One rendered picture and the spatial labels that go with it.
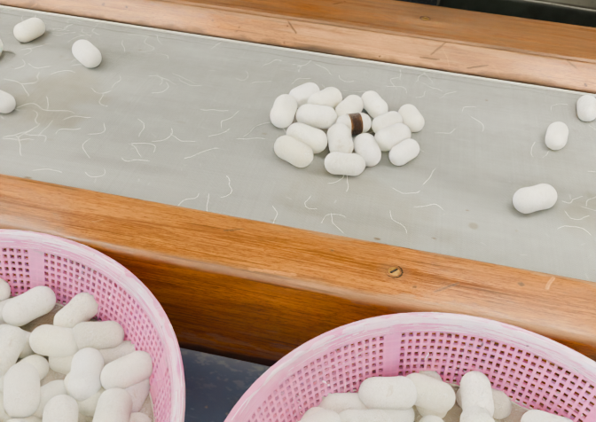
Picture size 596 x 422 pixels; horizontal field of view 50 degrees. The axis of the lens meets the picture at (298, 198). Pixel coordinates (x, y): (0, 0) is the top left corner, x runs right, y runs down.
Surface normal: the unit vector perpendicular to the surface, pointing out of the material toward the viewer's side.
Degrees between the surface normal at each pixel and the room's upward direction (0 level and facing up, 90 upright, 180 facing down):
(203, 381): 0
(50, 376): 0
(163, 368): 72
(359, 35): 45
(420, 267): 0
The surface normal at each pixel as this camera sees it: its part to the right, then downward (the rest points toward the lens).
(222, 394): 0.06, -0.77
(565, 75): -0.10, -0.10
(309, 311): -0.20, 0.62
